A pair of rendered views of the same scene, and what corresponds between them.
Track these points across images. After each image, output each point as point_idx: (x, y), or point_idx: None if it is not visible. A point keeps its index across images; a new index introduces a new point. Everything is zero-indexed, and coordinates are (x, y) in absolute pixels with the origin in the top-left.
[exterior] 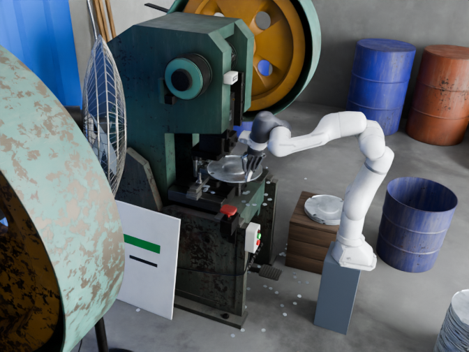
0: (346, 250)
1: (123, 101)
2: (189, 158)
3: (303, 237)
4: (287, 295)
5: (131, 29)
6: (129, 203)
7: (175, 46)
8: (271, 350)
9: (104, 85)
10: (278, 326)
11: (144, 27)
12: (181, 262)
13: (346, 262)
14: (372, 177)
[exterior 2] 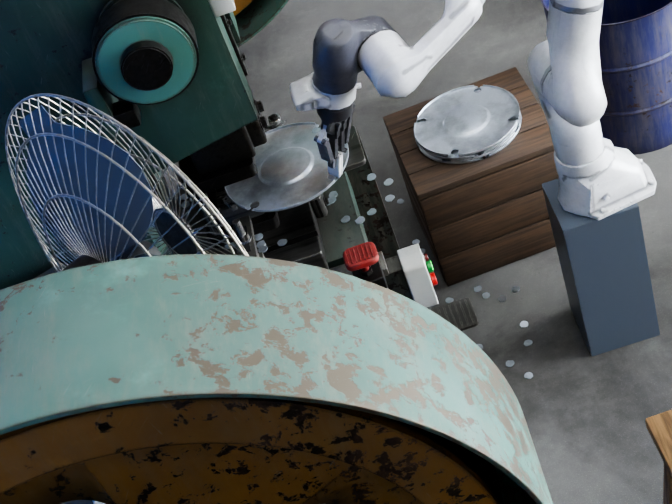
0: (595, 185)
1: (190, 193)
2: (158, 203)
3: (461, 209)
4: (501, 337)
5: None
6: None
7: (71, 0)
8: (562, 452)
9: (101, 185)
10: (537, 403)
11: None
12: None
13: (604, 206)
14: (585, 24)
